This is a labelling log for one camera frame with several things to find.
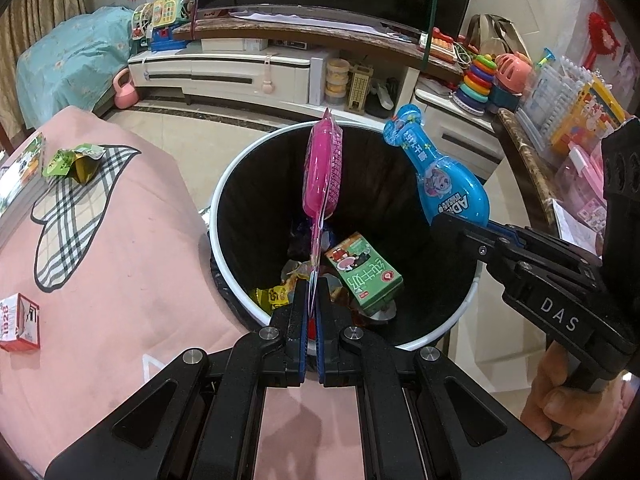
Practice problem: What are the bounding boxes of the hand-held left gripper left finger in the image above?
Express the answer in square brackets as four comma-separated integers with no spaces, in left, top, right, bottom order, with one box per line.
[45,277,313,480]

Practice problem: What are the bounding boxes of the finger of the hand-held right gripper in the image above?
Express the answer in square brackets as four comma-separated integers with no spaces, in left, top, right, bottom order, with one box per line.
[435,215,506,266]
[487,222,603,272]

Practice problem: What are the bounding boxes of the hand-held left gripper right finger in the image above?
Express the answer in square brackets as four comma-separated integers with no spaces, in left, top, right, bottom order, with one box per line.
[315,276,573,480]

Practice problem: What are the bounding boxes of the yellow snack packet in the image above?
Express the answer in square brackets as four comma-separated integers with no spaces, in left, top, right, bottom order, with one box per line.
[256,285,293,313]

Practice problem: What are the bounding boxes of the blue bottle-shaped packet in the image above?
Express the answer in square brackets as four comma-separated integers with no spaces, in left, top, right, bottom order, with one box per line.
[382,104,490,227]

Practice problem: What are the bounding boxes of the green drink carton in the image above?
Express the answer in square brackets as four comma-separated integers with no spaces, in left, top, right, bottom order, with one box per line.
[324,231,405,311]

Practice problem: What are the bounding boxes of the black trash bin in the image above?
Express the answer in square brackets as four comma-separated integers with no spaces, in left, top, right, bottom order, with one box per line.
[209,120,483,353]

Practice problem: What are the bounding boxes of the pink blister packet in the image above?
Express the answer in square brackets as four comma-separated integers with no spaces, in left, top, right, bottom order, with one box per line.
[301,107,345,311]

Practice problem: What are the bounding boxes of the person's right hand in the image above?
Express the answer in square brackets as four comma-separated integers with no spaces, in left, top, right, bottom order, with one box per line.
[520,342,608,457]

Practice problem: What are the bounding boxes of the white paper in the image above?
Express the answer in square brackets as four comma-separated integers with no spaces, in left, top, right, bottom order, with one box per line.
[552,200,601,256]

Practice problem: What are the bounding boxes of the pink plastic boxes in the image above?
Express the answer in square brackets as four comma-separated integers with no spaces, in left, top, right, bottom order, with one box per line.
[565,150,608,233]

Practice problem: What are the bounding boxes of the dark marble side table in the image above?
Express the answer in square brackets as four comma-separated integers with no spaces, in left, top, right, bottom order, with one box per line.
[492,107,563,233]

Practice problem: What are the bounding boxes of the white plastic fence basket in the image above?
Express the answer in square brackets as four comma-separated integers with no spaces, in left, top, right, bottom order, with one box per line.
[515,57,598,148]

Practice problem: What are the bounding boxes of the yellow picture box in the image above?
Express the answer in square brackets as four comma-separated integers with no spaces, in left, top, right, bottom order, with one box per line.
[552,80,626,161]

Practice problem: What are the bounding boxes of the pink toy helmet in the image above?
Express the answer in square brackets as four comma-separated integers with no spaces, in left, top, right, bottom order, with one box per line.
[492,52,532,93]

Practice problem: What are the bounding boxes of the pink blanket with plaid patch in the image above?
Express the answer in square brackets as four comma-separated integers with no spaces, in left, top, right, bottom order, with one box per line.
[0,105,401,480]

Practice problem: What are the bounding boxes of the dark shoes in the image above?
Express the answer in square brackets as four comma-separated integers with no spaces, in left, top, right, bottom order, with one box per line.
[367,80,401,118]

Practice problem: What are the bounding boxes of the wooden abacus toy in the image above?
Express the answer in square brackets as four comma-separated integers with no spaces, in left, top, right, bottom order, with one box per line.
[347,64,373,113]

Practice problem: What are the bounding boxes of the orange toy phone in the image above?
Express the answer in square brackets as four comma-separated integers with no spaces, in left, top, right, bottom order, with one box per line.
[419,27,458,63]

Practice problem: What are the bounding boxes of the grey brown bag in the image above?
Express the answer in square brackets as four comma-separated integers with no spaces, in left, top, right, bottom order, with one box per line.
[462,12,528,61]

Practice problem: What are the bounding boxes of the pink child safety lock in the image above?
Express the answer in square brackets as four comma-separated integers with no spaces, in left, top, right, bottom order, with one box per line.
[260,55,279,95]

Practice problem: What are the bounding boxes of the white cabinet with marble top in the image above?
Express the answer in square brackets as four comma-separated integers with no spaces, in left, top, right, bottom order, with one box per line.
[127,7,503,183]

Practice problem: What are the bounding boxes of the white red small box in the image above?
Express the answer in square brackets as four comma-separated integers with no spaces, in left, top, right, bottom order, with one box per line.
[0,293,42,352]

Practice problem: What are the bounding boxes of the green snack wrapper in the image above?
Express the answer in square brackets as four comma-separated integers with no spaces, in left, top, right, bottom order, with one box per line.
[41,143,106,183]

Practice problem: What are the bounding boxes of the pink kettlebell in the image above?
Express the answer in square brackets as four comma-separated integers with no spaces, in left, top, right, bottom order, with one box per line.
[113,69,137,109]

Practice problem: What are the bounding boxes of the stack of books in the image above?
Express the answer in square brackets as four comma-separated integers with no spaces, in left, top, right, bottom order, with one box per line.
[0,131,47,226]

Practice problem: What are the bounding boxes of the toy cash register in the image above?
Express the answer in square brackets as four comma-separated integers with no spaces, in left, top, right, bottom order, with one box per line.
[131,0,197,52]

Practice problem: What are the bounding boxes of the light blue furniture cover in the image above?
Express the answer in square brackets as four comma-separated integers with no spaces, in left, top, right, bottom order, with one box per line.
[16,6,136,128]

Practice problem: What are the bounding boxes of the rainbow stacking ring toy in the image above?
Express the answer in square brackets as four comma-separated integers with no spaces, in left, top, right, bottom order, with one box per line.
[452,55,496,117]

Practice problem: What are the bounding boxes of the red wall decoration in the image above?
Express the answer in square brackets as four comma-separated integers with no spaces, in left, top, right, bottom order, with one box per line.
[587,10,621,66]

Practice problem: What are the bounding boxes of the green cord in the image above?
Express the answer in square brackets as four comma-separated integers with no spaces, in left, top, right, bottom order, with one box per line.
[419,0,442,68]

